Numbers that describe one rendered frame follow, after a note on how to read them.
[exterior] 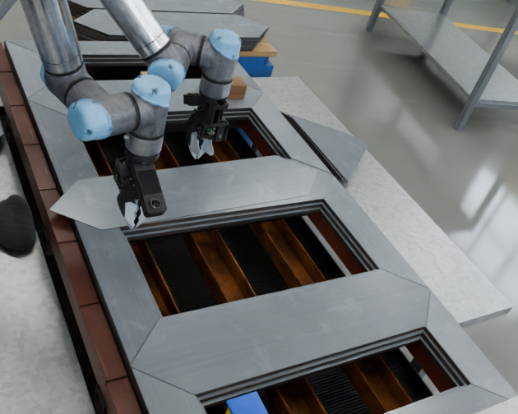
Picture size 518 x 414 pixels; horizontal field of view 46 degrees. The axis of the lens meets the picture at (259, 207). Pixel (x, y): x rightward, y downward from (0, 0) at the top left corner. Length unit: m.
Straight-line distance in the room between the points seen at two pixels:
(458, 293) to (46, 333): 1.04
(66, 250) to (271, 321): 0.46
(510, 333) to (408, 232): 1.22
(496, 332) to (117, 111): 2.15
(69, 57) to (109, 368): 0.57
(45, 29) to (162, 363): 0.63
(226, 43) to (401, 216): 0.78
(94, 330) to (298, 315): 0.42
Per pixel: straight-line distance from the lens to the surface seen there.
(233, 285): 1.56
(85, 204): 1.44
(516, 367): 2.83
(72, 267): 1.33
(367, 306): 1.40
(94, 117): 1.13
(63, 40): 1.17
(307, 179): 1.69
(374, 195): 1.92
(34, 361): 1.36
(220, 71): 1.46
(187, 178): 1.57
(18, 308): 1.45
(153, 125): 1.21
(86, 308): 1.26
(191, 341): 1.21
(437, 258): 1.80
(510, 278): 3.25
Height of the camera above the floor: 1.79
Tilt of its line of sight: 38 degrees down
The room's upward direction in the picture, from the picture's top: 18 degrees clockwise
